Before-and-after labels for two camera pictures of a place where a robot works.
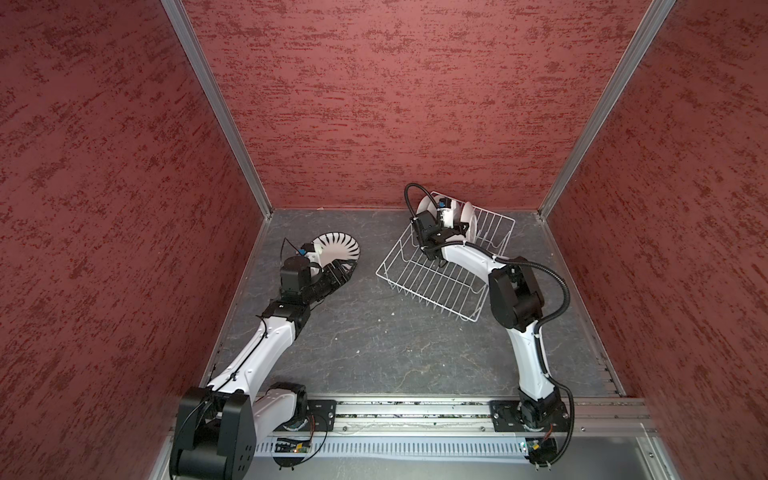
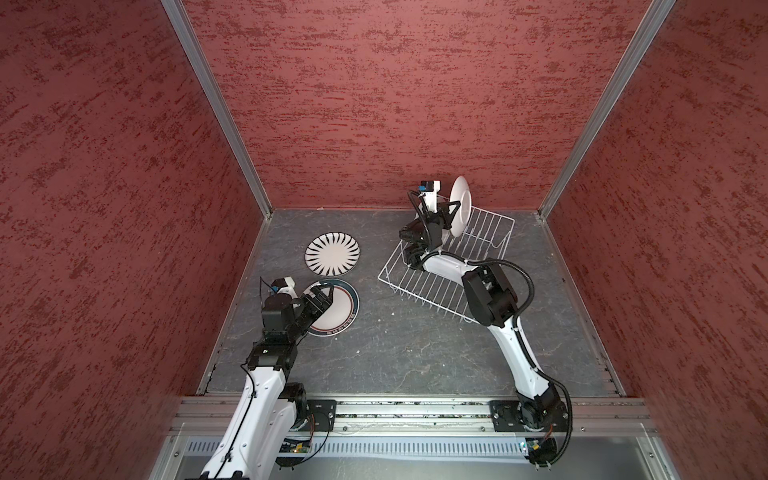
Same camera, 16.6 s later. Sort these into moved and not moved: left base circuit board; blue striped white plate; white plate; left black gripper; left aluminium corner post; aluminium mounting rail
Moved: white plate; left black gripper
Not moved: aluminium mounting rail; blue striped white plate; left aluminium corner post; left base circuit board
